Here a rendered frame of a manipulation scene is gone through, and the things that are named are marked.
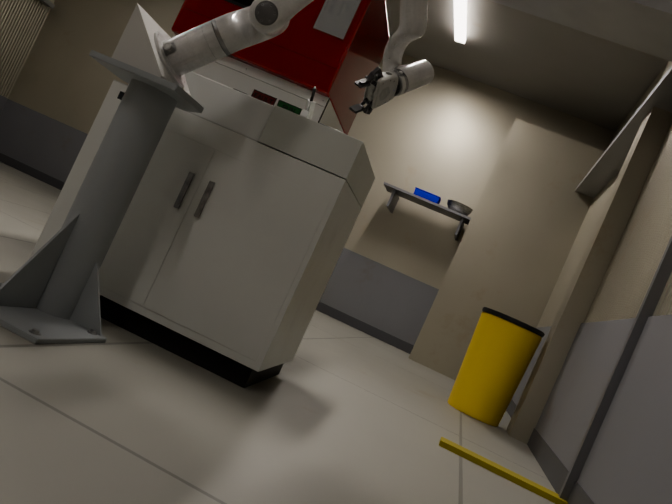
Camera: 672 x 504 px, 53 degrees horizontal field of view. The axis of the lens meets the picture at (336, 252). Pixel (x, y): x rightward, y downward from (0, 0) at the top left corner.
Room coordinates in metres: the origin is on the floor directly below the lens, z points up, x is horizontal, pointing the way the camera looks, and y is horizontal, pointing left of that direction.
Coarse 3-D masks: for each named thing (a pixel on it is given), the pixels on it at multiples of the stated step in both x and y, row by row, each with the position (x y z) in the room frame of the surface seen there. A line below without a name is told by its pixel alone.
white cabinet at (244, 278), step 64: (192, 128) 2.43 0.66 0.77; (64, 192) 2.49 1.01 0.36; (192, 192) 2.41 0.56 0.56; (256, 192) 2.38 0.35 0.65; (320, 192) 2.35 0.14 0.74; (128, 256) 2.43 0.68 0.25; (192, 256) 2.40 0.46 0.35; (256, 256) 2.37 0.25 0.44; (320, 256) 2.51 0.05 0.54; (128, 320) 2.46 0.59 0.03; (192, 320) 2.38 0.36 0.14; (256, 320) 2.35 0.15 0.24
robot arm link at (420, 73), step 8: (408, 64) 2.16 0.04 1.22; (416, 64) 2.15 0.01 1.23; (424, 64) 2.16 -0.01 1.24; (408, 72) 2.12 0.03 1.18; (416, 72) 2.14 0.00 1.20; (424, 72) 2.15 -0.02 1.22; (432, 72) 2.18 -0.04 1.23; (408, 80) 2.12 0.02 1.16; (416, 80) 2.14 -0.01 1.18; (424, 80) 2.16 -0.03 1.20; (432, 80) 2.20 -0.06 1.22; (408, 88) 2.13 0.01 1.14; (416, 88) 2.17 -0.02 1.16
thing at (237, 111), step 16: (192, 80) 2.45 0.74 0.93; (208, 80) 2.44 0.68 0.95; (192, 96) 2.44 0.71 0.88; (208, 96) 2.43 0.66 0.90; (224, 96) 2.42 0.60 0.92; (240, 96) 2.42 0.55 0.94; (192, 112) 2.44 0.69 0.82; (208, 112) 2.43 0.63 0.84; (224, 112) 2.42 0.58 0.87; (240, 112) 2.41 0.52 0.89; (256, 112) 2.40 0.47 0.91; (240, 128) 2.41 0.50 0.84; (256, 128) 2.40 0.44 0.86
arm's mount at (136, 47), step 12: (144, 12) 2.11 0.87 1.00; (132, 24) 2.07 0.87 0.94; (144, 24) 2.06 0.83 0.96; (156, 24) 2.20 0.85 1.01; (132, 36) 2.07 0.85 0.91; (144, 36) 2.06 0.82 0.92; (168, 36) 2.30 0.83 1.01; (120, 48) 2.07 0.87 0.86; (132, 48) 2.06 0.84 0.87; (144, 48) 2.06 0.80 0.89; (156, 48) 2.09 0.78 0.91; (120, 60) 2.07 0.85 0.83; (132, 60) 2.06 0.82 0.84; (144, 60) 2.05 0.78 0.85; (156, 60) 2.05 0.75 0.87; (156, 72) 2.04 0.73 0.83
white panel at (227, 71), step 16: (208, 64) 3.10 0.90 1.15; (224, 64) 3.09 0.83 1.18; (240, 64) 3.08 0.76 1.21; (224, 80) 3.09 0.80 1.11; (240, 80) 3.08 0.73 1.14; (256, 80) 3.07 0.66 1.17; (272, 80) 3.05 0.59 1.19; (272, 96) 3.05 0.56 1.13; (288, 96) 3.04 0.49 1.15; (304, 96) 3.03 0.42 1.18; (320, 96) 3.02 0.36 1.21; (320, 112) 3.01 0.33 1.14
